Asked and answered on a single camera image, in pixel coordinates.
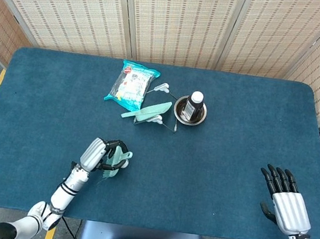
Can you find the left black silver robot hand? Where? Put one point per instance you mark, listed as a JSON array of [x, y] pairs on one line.
[[92, 154]]

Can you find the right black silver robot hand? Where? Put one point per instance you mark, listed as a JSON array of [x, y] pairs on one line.
[[292, 212]]

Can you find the mint green plastic brush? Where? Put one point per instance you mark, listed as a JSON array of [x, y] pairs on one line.
[[119, 156]]

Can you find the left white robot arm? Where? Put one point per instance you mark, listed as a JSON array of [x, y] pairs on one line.
[[63, 193]]

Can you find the dark brown bottle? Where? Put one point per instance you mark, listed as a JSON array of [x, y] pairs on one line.
[[193, 104]]

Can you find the white plastic clip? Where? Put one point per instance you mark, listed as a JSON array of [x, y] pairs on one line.
[[162, 87], [155, 119]]

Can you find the light green dustpan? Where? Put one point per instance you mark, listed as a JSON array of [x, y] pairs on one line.
[[152, 111]]

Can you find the teal white snack bag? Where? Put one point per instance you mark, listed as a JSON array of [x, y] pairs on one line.
[[132, 86]]

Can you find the short yellow floor tape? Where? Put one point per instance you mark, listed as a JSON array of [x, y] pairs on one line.
[[49, 237]]

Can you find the blue felt table cover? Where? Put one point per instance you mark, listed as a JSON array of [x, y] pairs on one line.
[[200, 175]]

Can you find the stainless steel bowl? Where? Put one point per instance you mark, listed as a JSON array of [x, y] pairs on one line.
[[200, 116]]

